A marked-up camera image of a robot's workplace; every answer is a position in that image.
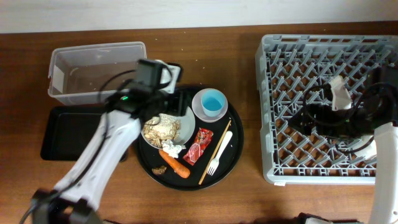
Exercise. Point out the clear plastic bin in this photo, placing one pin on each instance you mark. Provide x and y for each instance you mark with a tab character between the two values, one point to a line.
77	73

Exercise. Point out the white plastic fork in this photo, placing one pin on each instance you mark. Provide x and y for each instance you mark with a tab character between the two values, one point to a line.
215	162

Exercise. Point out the brown food scrap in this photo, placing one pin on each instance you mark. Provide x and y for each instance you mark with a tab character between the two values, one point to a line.
159	170

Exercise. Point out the small white cup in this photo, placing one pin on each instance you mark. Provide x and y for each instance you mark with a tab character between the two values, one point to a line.
368	149

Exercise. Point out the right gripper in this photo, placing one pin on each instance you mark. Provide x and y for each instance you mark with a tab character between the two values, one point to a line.
325	126

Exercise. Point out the red snack wrapper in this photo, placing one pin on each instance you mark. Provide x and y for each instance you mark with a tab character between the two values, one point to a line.
196	150

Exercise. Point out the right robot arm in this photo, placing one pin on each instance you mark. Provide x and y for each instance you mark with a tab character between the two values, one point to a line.
373	114

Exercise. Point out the blue plastic cup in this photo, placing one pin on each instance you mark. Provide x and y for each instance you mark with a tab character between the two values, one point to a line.
213	102

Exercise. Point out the black rectangular tray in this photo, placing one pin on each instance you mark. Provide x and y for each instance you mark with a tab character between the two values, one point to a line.
69	130

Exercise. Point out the round black tray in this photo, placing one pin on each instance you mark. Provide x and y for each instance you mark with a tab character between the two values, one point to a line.
150	158

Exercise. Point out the grey plate with food scraps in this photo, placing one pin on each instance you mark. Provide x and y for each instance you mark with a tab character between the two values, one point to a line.
163	127

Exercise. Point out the wooden chopstick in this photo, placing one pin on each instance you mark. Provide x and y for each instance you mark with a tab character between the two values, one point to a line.
214	152

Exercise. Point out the orange carrot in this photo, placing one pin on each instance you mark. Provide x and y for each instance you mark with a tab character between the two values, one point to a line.
180	169

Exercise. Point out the grey dishwasher rack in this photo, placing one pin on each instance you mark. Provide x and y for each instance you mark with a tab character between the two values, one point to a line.
289	71

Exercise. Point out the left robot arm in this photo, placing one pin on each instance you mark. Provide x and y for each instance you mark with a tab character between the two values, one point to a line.
76	197

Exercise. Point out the white tissue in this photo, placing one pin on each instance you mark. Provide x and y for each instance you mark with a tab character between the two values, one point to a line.
171	149

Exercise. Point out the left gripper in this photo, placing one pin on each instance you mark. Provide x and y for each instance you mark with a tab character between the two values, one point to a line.
169	90

